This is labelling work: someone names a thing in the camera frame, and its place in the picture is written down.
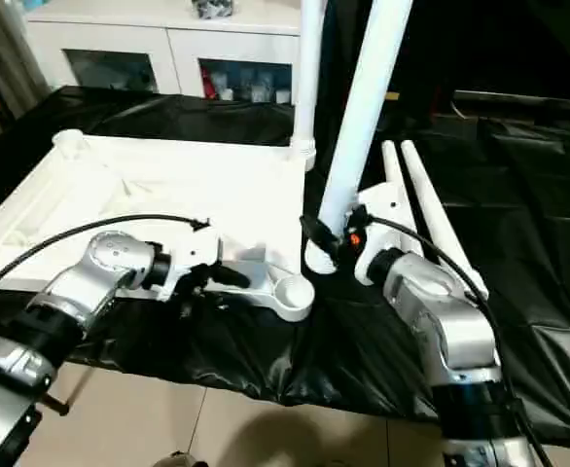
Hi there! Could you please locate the white plastic table top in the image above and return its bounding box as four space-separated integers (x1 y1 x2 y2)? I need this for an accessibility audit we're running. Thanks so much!
0 129 318 324

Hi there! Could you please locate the white plastic table leg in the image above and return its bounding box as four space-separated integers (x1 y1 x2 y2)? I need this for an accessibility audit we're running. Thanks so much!
303 0 415 277
380 140 442 256
290 0 328 172
398 140 491 299

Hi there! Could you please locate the dark robot torso part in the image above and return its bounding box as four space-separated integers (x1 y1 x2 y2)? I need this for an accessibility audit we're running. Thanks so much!
166 451 210 467

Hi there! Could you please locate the black plastic mat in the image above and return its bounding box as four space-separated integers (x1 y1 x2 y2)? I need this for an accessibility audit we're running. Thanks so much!
0 86 570 449

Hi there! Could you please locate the white glass-door cabinet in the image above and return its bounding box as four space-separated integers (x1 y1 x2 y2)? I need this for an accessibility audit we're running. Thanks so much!
20 0 305 106

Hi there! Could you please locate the black flat screen television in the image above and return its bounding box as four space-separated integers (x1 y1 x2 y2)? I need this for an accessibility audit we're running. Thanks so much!
411 0 570 126

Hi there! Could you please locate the small grey cabinet ornament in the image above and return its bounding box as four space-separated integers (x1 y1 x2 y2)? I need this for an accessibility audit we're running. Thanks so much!
192 0 238 21

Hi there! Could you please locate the grey curtain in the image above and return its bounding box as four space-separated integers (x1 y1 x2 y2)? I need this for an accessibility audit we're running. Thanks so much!
0 0 54 114

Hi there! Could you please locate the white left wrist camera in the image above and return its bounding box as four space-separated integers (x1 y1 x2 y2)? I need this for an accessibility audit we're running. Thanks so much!
157 236 224 302

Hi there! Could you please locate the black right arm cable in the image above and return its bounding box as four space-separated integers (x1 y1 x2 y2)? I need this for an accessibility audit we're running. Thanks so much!
367 215 541 467

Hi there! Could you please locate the black folding table frame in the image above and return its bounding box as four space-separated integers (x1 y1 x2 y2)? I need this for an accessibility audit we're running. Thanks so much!
44 392 74 419

